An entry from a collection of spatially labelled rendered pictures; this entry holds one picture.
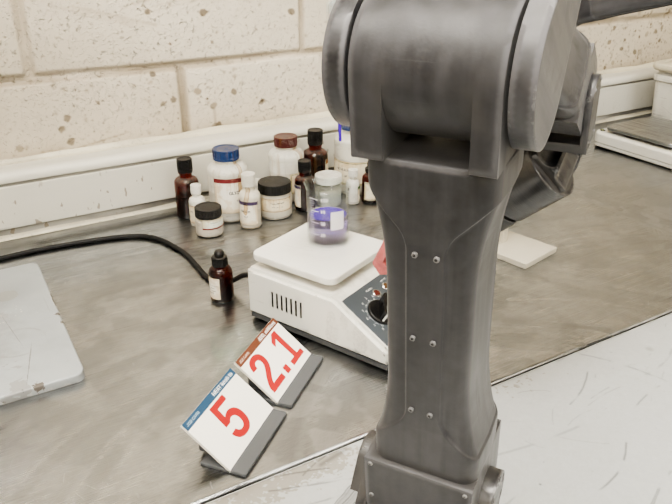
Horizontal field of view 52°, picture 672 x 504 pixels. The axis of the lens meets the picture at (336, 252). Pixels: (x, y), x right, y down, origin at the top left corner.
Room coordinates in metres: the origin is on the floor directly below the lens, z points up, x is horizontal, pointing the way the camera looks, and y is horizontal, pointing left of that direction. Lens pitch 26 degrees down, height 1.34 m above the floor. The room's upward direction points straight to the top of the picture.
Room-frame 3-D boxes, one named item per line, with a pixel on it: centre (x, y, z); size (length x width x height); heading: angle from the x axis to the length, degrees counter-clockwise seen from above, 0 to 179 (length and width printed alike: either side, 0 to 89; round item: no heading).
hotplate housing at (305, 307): (0.72, 0.00, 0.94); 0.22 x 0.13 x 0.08; 54
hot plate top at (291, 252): (0.73, 0.02, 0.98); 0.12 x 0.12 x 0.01; 54
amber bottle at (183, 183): (1.04, 0.24, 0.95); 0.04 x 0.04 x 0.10
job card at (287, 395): (0.60, 0.06, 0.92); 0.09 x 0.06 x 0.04; 160
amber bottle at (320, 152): (1.16, 0.04, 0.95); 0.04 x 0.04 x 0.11
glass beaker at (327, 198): (0.76, 0.01, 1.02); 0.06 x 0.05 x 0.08; 55
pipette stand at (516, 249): (0.90, -0.26, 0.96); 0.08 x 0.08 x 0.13; 43
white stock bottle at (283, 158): (1.12, 0.08, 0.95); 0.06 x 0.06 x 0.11
